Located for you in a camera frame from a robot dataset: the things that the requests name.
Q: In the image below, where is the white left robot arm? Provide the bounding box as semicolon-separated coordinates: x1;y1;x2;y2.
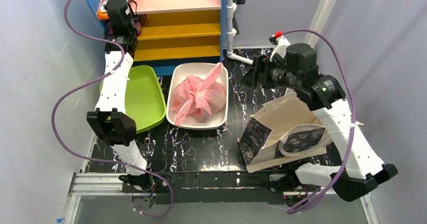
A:
87;0;148;176

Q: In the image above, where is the white rectangular tray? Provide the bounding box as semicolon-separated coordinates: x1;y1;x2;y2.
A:
166;62;228;130

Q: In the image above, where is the aluminium base frame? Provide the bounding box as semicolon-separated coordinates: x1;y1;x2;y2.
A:
63;44;380;224

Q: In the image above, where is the orange Fox's candy bag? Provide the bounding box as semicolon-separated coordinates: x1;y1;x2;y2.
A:
96;0;139;20

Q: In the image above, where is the colourful wooden shelf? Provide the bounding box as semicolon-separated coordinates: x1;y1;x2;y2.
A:
81;0;226;76

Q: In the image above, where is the white camera pole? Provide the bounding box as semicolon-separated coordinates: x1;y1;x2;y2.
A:
309;0;337;33

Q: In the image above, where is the pink plastic grocery bag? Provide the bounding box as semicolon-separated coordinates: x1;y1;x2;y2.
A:
171;62;229;126

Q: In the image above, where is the green plastic tray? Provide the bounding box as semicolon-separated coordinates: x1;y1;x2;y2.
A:
99;65;167;135

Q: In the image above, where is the white pvc pipe stand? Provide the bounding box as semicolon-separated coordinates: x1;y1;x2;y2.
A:
226;0;252;65

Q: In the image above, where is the beige canvas tote bag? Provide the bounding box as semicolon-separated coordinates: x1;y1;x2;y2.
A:
238;92;332;173

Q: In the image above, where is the purple snack bag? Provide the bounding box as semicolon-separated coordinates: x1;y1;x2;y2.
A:
134;14;147;36

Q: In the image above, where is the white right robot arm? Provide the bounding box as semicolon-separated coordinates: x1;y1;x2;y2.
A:
238;43;398;202

